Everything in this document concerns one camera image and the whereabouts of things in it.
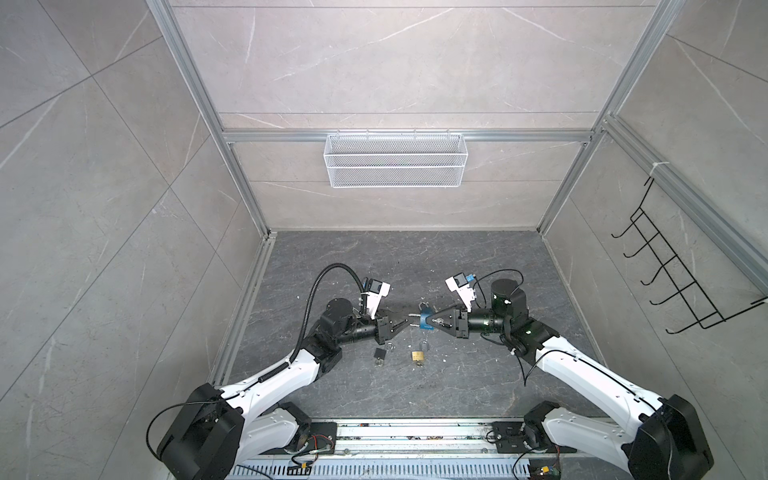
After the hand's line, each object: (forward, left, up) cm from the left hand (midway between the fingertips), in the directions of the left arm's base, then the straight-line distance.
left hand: (411, 316), depth 71 cm
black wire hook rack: (-3, -62, +9) cm, 63 cm away
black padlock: (0, +8, -22) cm, 23 cm away
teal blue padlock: (+13, -7, -23) cm, 27 cm away
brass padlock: (-2, -4, -23) cm, 23 cm away
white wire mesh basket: (+56, +1, +8) cm, 56 cm away
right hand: (0, -5, -1) cm, 5 cm away
